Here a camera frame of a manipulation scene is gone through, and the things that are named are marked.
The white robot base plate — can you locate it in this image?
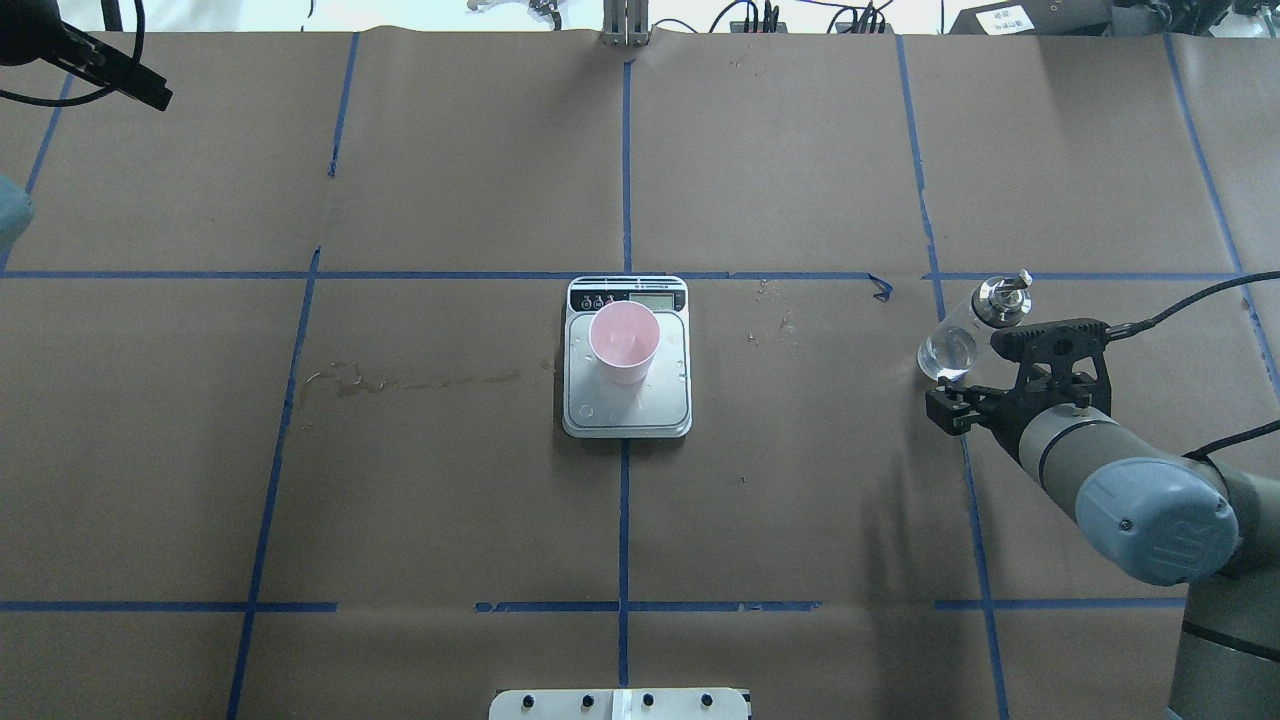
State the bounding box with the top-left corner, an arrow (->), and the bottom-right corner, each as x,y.
488,687 -> 754,719

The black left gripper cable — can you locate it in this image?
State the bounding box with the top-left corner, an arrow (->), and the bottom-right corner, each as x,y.
0,0 -> 147,108

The aluminium frame post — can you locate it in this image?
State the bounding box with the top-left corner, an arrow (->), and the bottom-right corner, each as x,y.
599,0 -> 652,47

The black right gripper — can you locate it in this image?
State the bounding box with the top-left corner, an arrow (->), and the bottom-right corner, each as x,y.
925,318 -> 1112,461

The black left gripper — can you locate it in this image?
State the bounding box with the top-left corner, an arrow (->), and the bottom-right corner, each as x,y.
1,1 -> 173,111

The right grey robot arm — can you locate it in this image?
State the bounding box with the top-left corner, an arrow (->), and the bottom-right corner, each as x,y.
925,318 -> 1279,719

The pink plastic cup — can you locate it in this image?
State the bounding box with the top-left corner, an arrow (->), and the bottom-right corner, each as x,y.
588,301 -> 660,386

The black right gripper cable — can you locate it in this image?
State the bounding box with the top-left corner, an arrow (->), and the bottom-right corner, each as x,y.
1105,272 -> 1280,461

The white digital kitchen scale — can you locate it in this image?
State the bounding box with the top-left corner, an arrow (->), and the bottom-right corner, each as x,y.
561,275 -> 692,439

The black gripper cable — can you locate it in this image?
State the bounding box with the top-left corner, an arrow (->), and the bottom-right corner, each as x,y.
1105,272 -> 1280,461
0,0 -> 147,108

